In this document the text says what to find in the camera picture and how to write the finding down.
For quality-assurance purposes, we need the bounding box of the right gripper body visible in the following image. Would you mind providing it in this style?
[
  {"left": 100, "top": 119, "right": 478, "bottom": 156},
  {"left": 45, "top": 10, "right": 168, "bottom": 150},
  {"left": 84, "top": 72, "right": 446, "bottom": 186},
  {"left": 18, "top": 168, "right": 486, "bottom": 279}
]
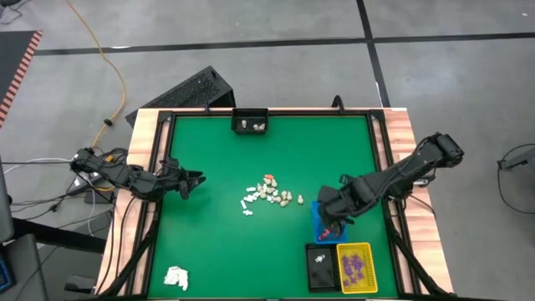
[{"left": 318, "top": 186, "right": 356, "bottom": 225}]

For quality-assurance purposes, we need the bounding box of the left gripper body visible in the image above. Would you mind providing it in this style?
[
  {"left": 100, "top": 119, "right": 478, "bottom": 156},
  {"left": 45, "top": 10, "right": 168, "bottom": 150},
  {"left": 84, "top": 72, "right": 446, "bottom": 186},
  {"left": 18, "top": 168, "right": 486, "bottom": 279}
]
[{"left": 159, "top": 158, "right": 191, "bottom": 200}]

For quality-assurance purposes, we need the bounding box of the blue plastic basket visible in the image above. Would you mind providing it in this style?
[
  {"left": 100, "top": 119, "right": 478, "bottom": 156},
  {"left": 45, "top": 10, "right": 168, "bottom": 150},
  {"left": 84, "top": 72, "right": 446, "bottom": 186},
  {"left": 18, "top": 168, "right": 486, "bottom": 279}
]
[{"left": 310, "top": 200, "right": 349, "bottom": 245}]

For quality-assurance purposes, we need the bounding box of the yellow plastic basket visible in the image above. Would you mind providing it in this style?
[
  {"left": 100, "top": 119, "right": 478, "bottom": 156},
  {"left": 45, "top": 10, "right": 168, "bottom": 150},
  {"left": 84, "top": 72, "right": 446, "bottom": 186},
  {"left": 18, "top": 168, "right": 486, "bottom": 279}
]
[{"left": 336, "top": 242, "right": 380, "bottom": 295}]

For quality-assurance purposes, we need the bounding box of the long black plastic basket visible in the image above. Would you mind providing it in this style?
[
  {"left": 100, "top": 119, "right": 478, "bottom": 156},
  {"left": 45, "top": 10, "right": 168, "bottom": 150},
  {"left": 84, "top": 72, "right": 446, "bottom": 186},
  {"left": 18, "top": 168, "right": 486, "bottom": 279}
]
[{"left": 305, "top": 243, "right": 339, "bottom": 293}]

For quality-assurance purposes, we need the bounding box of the small black plastic basket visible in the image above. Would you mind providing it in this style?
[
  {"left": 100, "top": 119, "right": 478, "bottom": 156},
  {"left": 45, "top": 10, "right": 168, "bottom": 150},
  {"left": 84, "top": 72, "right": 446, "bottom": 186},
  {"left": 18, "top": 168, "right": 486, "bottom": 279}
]
[{"left": 230, "top": 107, "right": 269, "bottom": 135}]

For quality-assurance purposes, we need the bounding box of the black computer tower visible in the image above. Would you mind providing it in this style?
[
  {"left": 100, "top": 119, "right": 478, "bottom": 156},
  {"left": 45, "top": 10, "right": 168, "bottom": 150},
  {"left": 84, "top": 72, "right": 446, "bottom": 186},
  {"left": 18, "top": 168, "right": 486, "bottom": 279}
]
[{"left": 125, "top": 64, "right": 237, "bottom": 128}]

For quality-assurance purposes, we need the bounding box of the crumpled white paper piece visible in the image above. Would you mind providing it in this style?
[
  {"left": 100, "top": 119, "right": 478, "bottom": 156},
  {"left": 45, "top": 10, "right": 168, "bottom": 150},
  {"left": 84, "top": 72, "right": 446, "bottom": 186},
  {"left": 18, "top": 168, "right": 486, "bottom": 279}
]
[{"left": 163, "top": 266, "right": 190, "bottom": 293}]

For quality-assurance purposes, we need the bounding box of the black furniture beam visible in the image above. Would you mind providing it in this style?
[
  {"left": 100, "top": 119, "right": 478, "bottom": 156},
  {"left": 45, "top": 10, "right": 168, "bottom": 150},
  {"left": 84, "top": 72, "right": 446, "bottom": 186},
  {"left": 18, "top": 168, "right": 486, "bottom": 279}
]
[{"left": 11, "top": 216, "right": 108, "bottom": 255}]

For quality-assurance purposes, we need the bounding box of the grey furniture panel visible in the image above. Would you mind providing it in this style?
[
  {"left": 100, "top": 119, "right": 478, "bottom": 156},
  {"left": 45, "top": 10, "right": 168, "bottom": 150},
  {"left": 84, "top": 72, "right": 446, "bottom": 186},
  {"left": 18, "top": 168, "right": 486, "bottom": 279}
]
[{"left": 0, "top": 232, "right": 50, "bottom": 301}]

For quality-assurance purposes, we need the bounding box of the black mat with orange stripes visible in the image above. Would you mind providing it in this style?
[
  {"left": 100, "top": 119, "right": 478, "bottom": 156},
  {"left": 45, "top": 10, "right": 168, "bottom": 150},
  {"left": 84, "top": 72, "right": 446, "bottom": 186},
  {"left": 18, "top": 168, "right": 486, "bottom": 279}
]
[{"left": 0, "top": 29, "right": 44, "bottom": 129}]

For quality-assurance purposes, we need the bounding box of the yellow cable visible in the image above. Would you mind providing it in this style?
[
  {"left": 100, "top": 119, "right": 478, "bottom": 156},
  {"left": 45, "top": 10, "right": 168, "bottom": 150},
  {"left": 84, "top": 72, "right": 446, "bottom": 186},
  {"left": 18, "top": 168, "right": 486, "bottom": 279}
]
[{"left": 64, "top": 0, "right": 128, "bottom": 147}]

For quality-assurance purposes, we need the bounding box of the white floor cable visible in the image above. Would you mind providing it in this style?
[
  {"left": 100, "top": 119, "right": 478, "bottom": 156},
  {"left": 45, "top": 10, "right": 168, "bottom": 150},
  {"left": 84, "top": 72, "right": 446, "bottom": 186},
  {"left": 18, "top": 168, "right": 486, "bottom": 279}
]
[{"left": 2, "top": 156, "right": 74, "bottom": 175}]

